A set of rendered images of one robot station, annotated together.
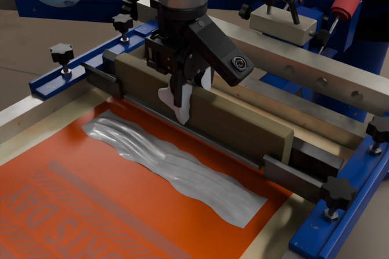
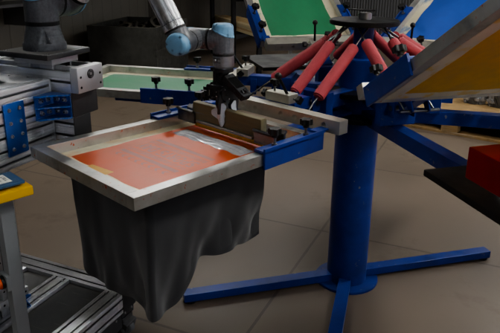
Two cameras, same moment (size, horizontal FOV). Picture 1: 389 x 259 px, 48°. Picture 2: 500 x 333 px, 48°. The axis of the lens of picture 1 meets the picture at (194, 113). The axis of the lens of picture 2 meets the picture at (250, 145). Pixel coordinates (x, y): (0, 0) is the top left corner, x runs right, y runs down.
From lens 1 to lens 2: 1.40 m
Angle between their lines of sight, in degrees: 21
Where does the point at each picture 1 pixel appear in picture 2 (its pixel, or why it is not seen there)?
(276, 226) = not seen: hidden behind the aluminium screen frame
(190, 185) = (220, 145)
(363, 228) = (382, 297)
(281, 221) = not seen: hidden behind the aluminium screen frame
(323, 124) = (290, 132)
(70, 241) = (166, 154)
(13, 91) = not seen: hidden behind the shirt
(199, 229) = (221, 154)
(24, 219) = (146, 149)
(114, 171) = (187, 143)
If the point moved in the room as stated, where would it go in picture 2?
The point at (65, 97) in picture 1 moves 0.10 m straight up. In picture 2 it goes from (167, 123) to (165, 97)
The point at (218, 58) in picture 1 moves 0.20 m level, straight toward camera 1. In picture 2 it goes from (235, 88) to (222, 102)
